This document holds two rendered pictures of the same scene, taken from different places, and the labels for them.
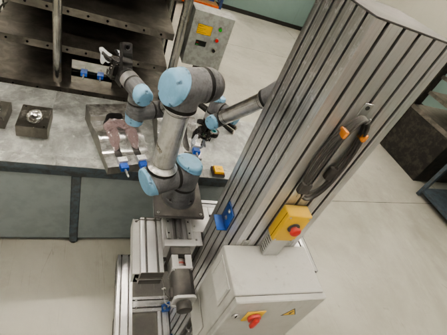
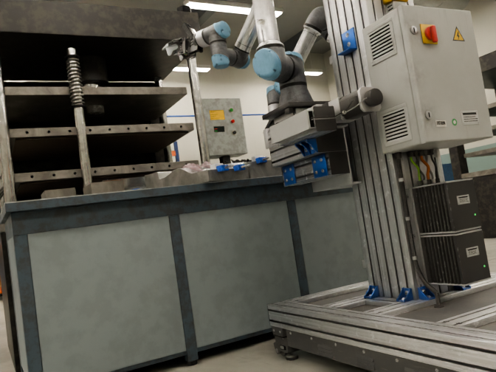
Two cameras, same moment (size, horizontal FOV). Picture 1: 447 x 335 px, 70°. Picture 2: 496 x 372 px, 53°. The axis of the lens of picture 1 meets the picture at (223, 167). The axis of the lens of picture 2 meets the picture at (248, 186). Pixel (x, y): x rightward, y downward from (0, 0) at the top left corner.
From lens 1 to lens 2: 1.89 m
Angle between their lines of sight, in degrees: 43
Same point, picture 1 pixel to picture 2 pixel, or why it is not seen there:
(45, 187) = (142, 243)
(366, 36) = not seen: outside the picture
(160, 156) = (266, 26)
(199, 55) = (223, 142)
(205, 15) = (212, 101)
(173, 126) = not seen: outside the picture
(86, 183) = (187, 225)
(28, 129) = (104, 186)
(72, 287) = not seen: outside the picture
